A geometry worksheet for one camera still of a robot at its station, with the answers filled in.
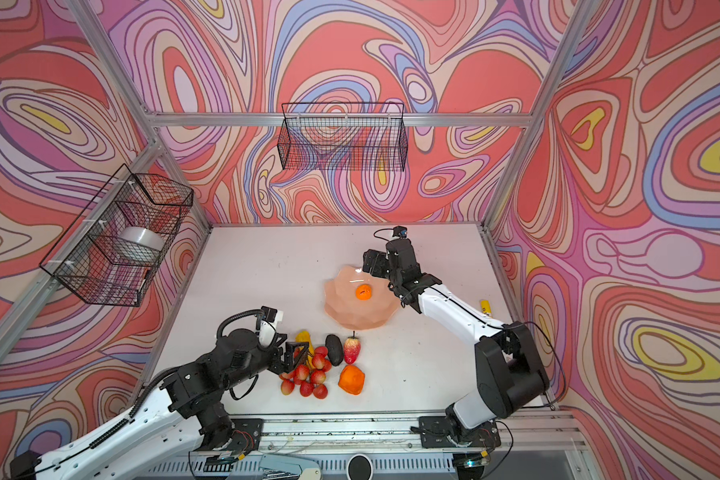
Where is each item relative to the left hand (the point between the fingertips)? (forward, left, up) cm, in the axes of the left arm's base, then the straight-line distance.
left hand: (302, 341), depth 74 cm
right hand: (+24, -20, +2) cm, 31 cm away
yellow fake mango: (+6, +2, -12) cm, 13 cm away
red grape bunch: (-6, -2, -12) cm, 14 cm away
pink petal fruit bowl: (+17, -10, -15) cm, 25 cm away
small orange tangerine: (+21, -16, -11) cm, 28 cm away
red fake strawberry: (+2, -12, -11) cm, 17 cm away
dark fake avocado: (+2, -8, -10) cm, 13 cm away
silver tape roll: (+18, +39, +18) cm, 46 cm away
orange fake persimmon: (-7, -12, -9) cm, 17 cm away
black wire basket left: (+16, +48, +15) cm, 53 cm away
